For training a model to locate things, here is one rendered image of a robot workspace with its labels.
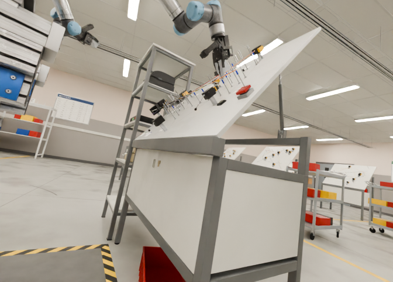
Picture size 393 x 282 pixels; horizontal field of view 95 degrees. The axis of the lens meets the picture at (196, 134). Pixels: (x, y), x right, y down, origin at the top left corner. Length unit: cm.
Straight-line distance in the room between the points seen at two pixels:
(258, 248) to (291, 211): 25
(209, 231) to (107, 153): 775
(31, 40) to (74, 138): 770
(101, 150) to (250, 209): 777
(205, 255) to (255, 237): 24
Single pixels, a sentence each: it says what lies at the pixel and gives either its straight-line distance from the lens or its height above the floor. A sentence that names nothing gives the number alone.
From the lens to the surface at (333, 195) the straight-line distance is 383.
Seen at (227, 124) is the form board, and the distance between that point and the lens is 66.
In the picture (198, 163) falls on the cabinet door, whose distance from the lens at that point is 73.
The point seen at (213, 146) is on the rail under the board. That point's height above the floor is 83.
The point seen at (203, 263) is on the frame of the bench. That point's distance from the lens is 70.
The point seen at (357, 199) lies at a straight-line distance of 743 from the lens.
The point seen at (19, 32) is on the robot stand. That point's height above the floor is 104.
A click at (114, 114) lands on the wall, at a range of 840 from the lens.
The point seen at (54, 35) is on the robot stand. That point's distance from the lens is 79.
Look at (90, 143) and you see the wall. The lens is 832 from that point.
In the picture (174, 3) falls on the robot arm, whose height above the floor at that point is 149.
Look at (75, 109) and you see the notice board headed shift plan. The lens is 851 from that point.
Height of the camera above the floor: 76
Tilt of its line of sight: 9 degrees up
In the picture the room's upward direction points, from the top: 10 degrees clockwise
